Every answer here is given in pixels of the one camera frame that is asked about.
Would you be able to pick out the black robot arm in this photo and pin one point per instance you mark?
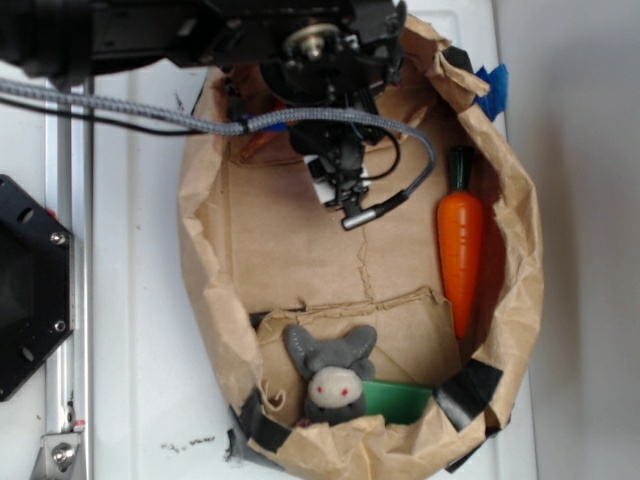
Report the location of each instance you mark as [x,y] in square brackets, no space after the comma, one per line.
[70,41]

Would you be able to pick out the grey plush bunny toy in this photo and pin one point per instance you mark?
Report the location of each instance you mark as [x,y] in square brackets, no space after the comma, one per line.
[335,370]

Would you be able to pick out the green plastic block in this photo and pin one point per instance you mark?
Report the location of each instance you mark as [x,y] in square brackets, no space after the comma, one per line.
[397,403]

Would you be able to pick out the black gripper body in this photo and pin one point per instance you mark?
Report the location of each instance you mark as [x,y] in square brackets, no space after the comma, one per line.
[327,66]

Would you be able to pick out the white plastic tray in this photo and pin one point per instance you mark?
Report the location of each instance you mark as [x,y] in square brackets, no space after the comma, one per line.
[158,412]

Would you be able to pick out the brown paper bag tray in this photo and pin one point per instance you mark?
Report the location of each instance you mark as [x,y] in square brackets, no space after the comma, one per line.
[260,253]

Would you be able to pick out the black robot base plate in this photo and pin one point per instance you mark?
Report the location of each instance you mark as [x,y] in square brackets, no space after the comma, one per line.
[35,286]

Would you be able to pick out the aluminium frame rail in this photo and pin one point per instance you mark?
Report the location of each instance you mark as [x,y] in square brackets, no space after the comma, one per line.
[66,448]

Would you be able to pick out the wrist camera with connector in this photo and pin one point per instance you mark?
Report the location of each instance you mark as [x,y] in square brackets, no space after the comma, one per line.
[340,196]

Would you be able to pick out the orange toy carrot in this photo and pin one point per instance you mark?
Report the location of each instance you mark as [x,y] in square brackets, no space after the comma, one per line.
[459,228]

